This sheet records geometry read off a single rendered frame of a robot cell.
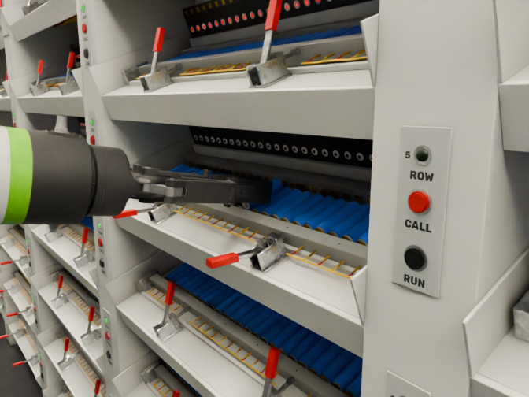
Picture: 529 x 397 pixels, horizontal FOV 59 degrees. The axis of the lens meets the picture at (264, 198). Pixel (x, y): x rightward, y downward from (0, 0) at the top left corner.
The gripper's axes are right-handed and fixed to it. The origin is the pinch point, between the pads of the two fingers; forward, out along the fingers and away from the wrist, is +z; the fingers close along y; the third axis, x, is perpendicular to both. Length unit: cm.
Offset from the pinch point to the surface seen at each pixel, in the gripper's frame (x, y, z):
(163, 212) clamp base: 6.2, 16.2, -2.7
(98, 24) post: -23.2, 35.2, -9.2
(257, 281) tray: 9.1, -10.1, -3.5
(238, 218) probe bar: 3.8, -0.5, -0.2
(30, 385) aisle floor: 98, 136, 8
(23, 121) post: -4, 105, -7
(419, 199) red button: -3.5, -30.4, -6.1
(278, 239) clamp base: 4.4, -10.3, -1.4
